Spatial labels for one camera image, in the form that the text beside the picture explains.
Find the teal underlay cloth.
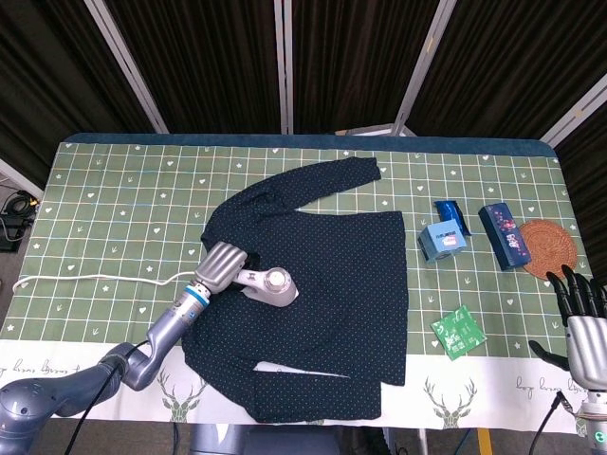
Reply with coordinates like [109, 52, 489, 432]
[63, 132, 560, 160]

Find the white partition post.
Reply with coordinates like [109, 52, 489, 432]
[540, 86, 607, 148]
[273, 0, 295, 136]
[393, 0, 457, 137]
[83, 0, 170, 135]
[0, 157, 45, 199]

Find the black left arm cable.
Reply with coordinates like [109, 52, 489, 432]
[63, 337, 154, 455]

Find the white partition foot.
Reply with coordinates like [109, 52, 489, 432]
[333, 123, 419, 138]

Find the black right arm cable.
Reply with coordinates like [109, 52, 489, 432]
[527, 390, 578, 455]

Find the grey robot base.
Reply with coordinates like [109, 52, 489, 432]
[188, 423, 343, 455]

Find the white power cord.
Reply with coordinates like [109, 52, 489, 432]
[12, 270, 198, 293]

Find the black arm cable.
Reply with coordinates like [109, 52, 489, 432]
[63, 337, 154, 455]
[527, 390, 578, 455]

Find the green checked tablecloth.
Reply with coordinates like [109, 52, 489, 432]
[0, 140, 601, 435]

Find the green sachet packet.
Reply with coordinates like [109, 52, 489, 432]
[430, 303, 488, 362]

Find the dark brown pleated curtain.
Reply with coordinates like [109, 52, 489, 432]
[0, 0, 607, 285]

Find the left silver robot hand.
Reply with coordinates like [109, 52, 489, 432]
[194, 241, 261, 296]

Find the brown woven round coaster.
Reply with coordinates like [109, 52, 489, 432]
[516, 219, 579, 282]

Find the white handheld iron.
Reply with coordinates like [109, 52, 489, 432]
[231, 266, 300, 310]

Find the dark blue tall box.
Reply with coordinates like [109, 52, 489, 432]
[477, 202, 533, 273]

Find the light blue small box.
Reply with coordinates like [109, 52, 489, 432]
[416, 221, 469, 265]

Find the navy polka dot shirt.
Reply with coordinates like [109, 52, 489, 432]
[181, 156, 410, 425]

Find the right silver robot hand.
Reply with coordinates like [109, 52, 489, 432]
[527, 264, 607, 388]

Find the black cable bundle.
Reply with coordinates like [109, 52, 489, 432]
[0, 188, 40, 253]

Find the dark blue foil packet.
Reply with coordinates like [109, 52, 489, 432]
[434, 199, 473, 237]

